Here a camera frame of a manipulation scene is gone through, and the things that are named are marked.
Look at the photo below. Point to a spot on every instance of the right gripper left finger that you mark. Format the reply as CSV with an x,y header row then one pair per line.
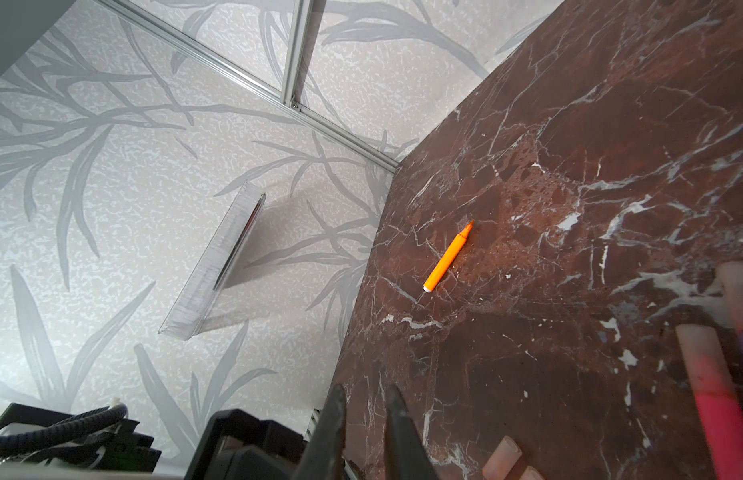
x,y
323,457

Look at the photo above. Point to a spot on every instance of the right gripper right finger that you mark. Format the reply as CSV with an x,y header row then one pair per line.
x,y
405,456

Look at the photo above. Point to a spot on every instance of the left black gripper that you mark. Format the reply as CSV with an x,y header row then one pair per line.
x,y
237,445

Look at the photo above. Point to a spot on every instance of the translucent pen cap five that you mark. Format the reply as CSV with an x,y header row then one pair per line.
x,y
704,361

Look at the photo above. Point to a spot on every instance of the pink marker group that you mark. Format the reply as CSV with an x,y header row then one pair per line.
x,y
722,421

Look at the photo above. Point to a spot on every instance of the orange marker far left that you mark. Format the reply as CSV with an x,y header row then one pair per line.
x,y
448,258

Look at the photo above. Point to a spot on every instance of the clear plastic wall bin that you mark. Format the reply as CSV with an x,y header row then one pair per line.
x,y
198,296

